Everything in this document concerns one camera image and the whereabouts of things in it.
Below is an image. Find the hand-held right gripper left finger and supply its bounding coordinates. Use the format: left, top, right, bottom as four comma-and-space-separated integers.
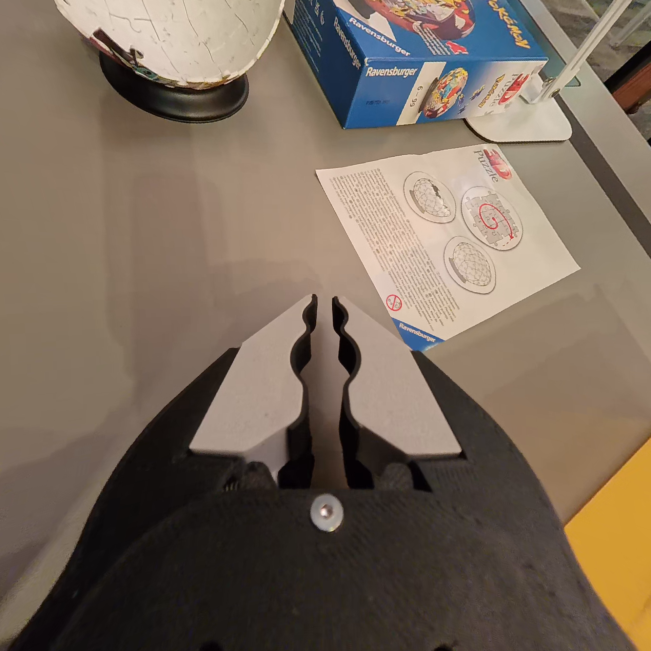
188, 294, 319, 489

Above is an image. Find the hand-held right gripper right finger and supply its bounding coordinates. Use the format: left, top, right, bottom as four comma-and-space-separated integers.
331, 295, 463, 490

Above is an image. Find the yellow plastic bin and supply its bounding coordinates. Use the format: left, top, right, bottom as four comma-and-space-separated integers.
564, 437, 651, 651

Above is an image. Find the white half-built puzzle ball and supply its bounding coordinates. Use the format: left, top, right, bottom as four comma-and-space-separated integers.
53, 0, 287, 91

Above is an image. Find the black round ball stand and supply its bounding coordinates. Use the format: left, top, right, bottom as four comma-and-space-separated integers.
99, 51, 250, 123

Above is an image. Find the blue puzzle box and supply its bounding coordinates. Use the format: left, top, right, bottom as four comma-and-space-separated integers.
282, 0, 549, 130

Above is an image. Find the printed instruction sheet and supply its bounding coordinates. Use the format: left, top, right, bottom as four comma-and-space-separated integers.
315, 144, 582, 353

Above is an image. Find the white desk stand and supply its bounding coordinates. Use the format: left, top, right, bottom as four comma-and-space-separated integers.
465, 0, 626, 143

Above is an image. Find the long black tape strip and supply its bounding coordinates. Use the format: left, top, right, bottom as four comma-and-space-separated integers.
554, 94, 651, 242

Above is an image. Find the reddish wooden panel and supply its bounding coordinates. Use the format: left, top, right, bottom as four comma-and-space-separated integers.
608, 43, 651, 115

